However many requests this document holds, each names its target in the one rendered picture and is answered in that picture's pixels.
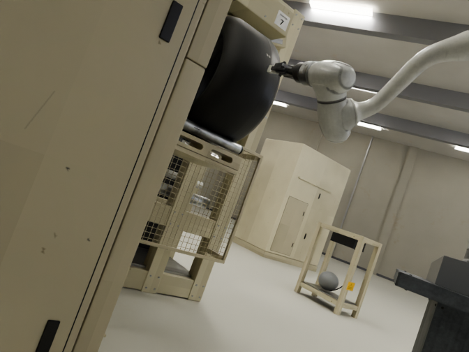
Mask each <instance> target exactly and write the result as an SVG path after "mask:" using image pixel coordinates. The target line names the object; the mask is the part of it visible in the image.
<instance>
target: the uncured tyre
mask: <svg viewBox="0 0 469 352"><path fill-rule="evenodd" d="M266 52H267V53H268V54H270V55H271V59H269V58H268V57H266ZM275 63H280V57H279V53H278V50H277V49H276V47H275V46H274V44H273V43H272V42H271V41H270V40H269V39H268V38H267V37H266V36H264V35H263V34H261V33H260V32H259V31H257V30H256V29H254V28H253V27H252V26H251V25H249V24H248V23H246V22H245V21H243V20H242V19H239V18H237V17H233V16H227V17H226V18H225V21H224V23H223V26H222V29H221V32H220V34H219V37H218V40H217V41H216V45H215V47H214V51H213V52H212V55H211V58H210V60H209V63H208V65H207V67H206V68H204V75H203V77H202V80H201V82H200V86H199V87H198V91H197V93H196V95H195V98H194V101H193V104H192V106H191V109H190V111H189V114H188V116H187V119H189V120H191V121H192V122H195V123H196V124H199V125H200V126H203V127H205V128H207V129H209V130H211V131H213V132H215V133H217V134H219V135H221V136H224V137H226V138H228V139H230V140H232V141H234V142H237V141H239V140H241V139H242V138H245V137H246V136H247V135H248V134H249V133H251V132H252V131H253V130H254V129H255V128H256V127H257V126H258V125H259V124H260V122H261V121H262V120H263V119H264V118H265V116H266V114H267V113H268V111H269V109H270V107H271V105H272V103H273V102H274V99H275V97H276V93H277V91H278V86H279V82H280V77H279V74H273V73H268V72H267V69H268V67H269V65H273V66H274V65H275Z"/></svg>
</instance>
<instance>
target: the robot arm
mask: <svg viewBox="0 0 469 352"><path fill-rule="evenodd" d="M448 61H469V30H467V31H464V32H462V33H460V34H457V35H455V36H452V37H450V38H447V39H445V40H443V41H439V42H437V43H434V44H432V45H430V46H428V47H426V48H424V49H423V50H421V51H420V52H418V53H417V54H416V55H415V56H414V57H413V58H411V59H410V60H409V61H408V62H407V63H406V64H405V65H404V66H403V67H402V68H401V69H400V70H399V71H398V73H397V74H396V75H395V76H394V77H393V78H392V79H391V80H390V81H389V82H388V83H387V84H386V85H385V86H384V87H383V88H382V89H381V90H380V91H379V92H378V93H377V94H376V95H375V96H374V97H373V98H371V99H369V100H367V101H364V102H356V101H354V100H353V99H352V98H347V91H349V90H350V89H351V88H352V87H353V86H354V85H355V82H356V73H355V70H354V68H353V67H351V66H350V65H348V64H345V63H343V62H340V61H333V60H323V61H306V62H300V63H298V64H296V65H287V64H286V62H285V61H284V62H281V63H275V65H274V66H273V65H269V67H268V69H267V72H268V73H273V74H279V77H281V76H282V75H283V77H285V78H290V79H293V80H295V82H298V83H302V84H303V85H304V86H307V87H312V88H313V90H314V92H315V95H316V98H317V104H318V107H317V111H318V121H319V125H320V129H321V131H322V134H323V135H324V137H325V138H326V139H327V140H328V141H329V142H332V143H342V142H344V141H345V140H347V139H348V137H349V135H350V130H352V128H354V127H356V126H357V125H358V123H359V122H360V121H361V120H363V119H365V118H367V117H370V116H372V115H374V114H375V113H377V112H379V111H381V110H382V109H383V108H384V107H385V106H387V105H388V104H389V103H390V102H391V101H392V100H394V99H395V98H396V97H397V96H398V95H399V94H400V93H401V92H402V91H403V90H404V89H405V88H406V87H407V86H408V85H409V84H410V83H411V82H412V81H413V80H414V79H416V78H417V77H418V76H419V75H420V74H421V73H422V72H424V71H425V70H426V69H427V68H429V67H431V66H432V65H434V64H438V63H441V62H448ZM462 261H465V262H468V263H469V238H468V247H467V250H466V254H465V256H464V259H463V260H462Z"/></svg>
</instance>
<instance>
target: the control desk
mask: <svg viewBox="0 0 469 352"><path fill-rule="evenodd" d="M231 3H232V0H0V352H98V350H99V347H100V345H101V342H102V340H103V337H104V334H105V331H106V329H107V326H108V323H109V322H110V318H111V316H112V312H113V311H114V308H115V305H116V303H117V300H118V298H119V294H120V292H121V289H122V287H123V285H124V282H125V279H126V276H127V274H128V271H129V269H130V266H131V263H132V261H133V258H134V255H135V252H136V250H137V247H138V245H139V243H140V240H141V237H142V234H143V232H144V229H145V226H146V225H147V222H148V219H149V216H150V214H151V211H152V208H153V206H154V203H155V201H156V197H157V195H158V192H159V190H160V187H161V184H162V183H163V179H164V177H165V174H166V172H167V169H168V166H169V164H170V161H171V158H172V155H173V154H174V150H175V148H176V146H177V143H178V140H179V137H180V135H181V132H182V130H183V127H184V124H185V122H186V119H187V116H188V114H189V111H190V109H191V106H192V104H193V101H194V98H195V95H196V93H197V91H198V87H199V86H200V82H201V80H202V77H203V75H204V68H206V67H207V65H208V63H209V60H210V58H211V55H212V52H213V51H214V47H215V45H216V41H217V40H218V37H219V34H220V32H221V29H222V26H223V23H224V21H225V18H226V16H227V14H228V11H229V8H230V5H231Z"/></svg>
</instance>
